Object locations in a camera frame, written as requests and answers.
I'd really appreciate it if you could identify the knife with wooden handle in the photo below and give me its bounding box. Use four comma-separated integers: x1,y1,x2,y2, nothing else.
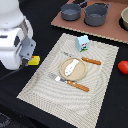
61,51,101,65

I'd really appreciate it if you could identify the black cable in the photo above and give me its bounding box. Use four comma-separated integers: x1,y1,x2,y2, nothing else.
0,64,28,83

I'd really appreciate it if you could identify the beige bowl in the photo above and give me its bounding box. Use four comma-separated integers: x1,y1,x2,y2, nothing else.
121,7,128,30

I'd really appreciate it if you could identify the brown stove board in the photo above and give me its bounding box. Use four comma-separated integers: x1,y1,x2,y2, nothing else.
51,1,128,43

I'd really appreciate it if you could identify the large grey pot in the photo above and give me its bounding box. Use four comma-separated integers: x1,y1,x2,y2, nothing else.
84,3,111,27

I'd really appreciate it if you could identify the beige woven placemat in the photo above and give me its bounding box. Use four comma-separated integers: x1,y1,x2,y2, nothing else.
18,33,118,128

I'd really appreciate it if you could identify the light blue milk carton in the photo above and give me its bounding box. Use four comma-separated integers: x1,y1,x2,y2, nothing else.
75,35,89,52

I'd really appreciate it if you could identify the red toy tomato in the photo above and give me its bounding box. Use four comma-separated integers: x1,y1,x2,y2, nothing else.
118,61,128,74

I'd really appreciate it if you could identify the round wooden plate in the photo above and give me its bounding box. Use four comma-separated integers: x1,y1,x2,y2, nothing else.
59,57,87,81

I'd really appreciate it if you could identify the yellow butter box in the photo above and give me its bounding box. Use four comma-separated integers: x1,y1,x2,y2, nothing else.
28,56,40,65

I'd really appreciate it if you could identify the small grey pot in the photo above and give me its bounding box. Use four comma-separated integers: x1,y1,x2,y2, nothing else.
61,2,85,21

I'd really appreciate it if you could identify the fork with wooden handle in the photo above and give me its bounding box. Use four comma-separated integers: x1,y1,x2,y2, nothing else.
49,73,89,92

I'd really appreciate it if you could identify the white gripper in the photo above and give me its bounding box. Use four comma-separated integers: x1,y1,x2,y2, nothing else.
0,28,36,70

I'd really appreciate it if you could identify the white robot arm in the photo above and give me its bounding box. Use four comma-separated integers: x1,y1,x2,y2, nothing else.
0,0,36,70

